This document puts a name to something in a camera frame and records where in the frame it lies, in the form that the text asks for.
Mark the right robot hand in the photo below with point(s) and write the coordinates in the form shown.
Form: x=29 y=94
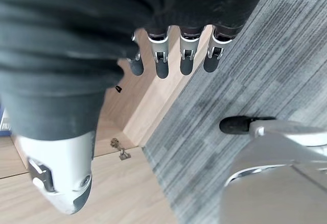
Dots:
x=64 y=55

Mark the small black cabinet lock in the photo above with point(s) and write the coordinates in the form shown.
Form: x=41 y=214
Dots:
x=118 y=89

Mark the light wooden office cabinet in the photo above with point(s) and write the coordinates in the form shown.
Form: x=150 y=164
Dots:
x=145 y=111

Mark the dark robot foot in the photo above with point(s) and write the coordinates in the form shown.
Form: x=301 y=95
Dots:
x=235 y=125

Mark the silver robot leg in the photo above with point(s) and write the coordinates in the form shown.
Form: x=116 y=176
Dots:
x=270 y=183

